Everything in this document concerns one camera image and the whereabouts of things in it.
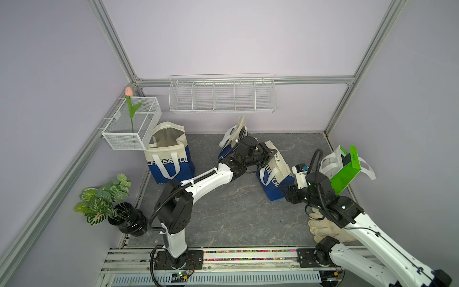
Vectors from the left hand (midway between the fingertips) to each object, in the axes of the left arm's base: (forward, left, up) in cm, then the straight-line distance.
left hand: (281, 151), depth 76 cm
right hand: (-11, -1, -9) cm, 15 cm away
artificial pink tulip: (+26, +67, +6) cm, 72 cm away
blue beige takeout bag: (+6, +51, -7) cm, 51 cm away
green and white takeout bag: (-9, -24, -1) cm, 25 cm away
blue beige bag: (-7, +3, -8) cm, 11 cm away
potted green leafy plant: (-16, +68, -3) cm, 70 cm away
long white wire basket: (+41, +24, +3) cm, 48 cm away
